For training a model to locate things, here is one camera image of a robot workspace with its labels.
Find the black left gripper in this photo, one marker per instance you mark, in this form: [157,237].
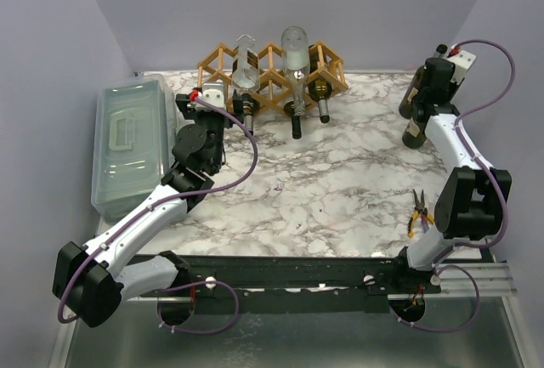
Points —
[195,114]

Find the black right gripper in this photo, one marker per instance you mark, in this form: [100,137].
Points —
[423,99]

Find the tall green bottle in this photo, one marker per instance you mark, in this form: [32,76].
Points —
[413,89]

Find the green wine bottle brown label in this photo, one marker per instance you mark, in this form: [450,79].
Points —
[248,107]

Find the clear square glass bottle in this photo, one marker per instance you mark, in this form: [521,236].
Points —
[245,70]

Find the green bottle silver neck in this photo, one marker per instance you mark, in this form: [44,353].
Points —
[320,90]

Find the clear round glass bottle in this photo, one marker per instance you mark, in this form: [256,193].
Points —
[296,64]

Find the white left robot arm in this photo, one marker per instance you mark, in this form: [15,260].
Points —
[92,280]

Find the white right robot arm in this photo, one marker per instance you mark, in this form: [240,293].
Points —
[470,208]

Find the green bottle in rack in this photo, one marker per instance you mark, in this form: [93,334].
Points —
[295,123]

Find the wooden lattice wine rack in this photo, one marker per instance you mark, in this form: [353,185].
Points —
[274,90]

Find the translucent plastic storage box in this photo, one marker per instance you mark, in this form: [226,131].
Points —
[135,128]

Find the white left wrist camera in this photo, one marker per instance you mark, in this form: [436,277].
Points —
[210,93]

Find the yellow handled pliers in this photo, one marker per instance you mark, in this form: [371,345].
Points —
[420,212]

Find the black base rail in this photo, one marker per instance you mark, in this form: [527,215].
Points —
[272,285]

